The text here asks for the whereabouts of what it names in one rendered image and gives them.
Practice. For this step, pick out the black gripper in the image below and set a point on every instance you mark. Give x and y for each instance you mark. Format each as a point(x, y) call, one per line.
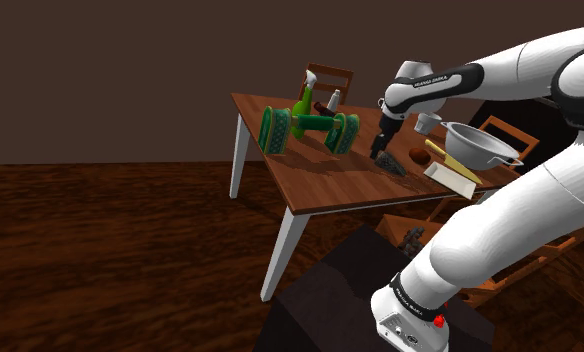
point(389, 128)

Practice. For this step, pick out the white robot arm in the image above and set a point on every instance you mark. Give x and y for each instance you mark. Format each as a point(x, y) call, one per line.
point(511, 229)

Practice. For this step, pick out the white cup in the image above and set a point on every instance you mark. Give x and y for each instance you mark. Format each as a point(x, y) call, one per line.
point(426, 124)

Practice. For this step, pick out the dark grey wedge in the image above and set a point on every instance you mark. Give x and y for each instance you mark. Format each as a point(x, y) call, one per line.
point(390, 164)

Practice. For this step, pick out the brown egg-shaped thing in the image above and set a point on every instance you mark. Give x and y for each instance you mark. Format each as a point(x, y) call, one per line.
point(420, 156)

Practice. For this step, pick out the small white bottle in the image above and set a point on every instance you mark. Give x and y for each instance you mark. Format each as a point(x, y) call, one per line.
point(333, 101)

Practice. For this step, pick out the dark brown bottle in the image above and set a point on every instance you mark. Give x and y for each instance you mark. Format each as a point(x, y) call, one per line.
point(322, 109)

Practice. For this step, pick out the green patterned dumbbell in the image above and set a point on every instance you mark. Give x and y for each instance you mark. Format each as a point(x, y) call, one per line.
point(316, 123)

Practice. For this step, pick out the yellow knife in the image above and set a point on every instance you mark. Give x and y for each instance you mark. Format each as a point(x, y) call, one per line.
point(455, 164)

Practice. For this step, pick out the white rectangular plate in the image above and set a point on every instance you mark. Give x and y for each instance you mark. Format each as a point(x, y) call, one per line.
point(448, 179)

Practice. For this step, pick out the wooden table with white legs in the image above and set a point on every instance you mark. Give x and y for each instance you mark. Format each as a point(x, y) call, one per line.
point(331, 180)

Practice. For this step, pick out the wooden chair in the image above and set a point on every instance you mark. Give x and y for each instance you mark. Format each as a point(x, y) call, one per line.
point(328, 73)
point(540, 258)
point(514, 136)

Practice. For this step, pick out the white colander bowl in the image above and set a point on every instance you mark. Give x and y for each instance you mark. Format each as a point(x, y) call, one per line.
point(472, 146)

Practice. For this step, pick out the green spray bottle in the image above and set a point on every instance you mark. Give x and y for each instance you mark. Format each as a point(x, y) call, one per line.
point(301, 108)

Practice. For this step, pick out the dark lumpy thing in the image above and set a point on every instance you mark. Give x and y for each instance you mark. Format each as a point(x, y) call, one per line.
point(413, 241)

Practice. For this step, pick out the dark robot stand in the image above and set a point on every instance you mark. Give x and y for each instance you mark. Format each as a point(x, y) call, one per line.
point(331, 297)

